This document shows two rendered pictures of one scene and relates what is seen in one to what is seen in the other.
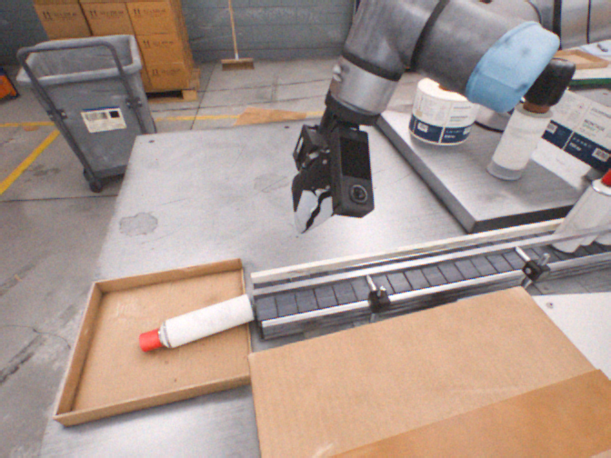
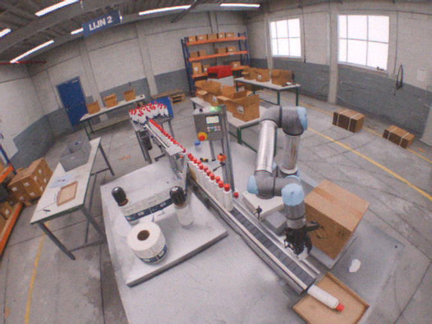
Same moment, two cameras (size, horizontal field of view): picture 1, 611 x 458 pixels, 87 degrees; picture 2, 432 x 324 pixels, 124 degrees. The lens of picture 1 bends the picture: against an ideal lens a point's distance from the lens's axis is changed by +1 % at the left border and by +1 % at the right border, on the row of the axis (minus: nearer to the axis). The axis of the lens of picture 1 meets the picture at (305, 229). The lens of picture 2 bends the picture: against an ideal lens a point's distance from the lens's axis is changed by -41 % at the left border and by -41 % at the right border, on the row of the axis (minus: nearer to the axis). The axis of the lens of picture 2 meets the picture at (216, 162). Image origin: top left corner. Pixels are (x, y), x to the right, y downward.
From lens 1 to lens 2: 0.90 m
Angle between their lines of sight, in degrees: 77
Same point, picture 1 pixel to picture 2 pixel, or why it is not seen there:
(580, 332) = (266, 205)
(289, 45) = not seen: outside the picture
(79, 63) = not seen: outside the picture
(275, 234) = (265, 306)
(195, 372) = (335, 290)
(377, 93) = not seen: hidden behind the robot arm
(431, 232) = (231, 247)
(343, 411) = (346, 215)
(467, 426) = (334, 202)
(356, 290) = (285, 258)
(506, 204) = (212, 222)
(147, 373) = (345, 302)
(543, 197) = (202, 211)
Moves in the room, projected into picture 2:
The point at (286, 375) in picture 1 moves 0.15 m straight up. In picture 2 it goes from (349, 224) to (360, 201)
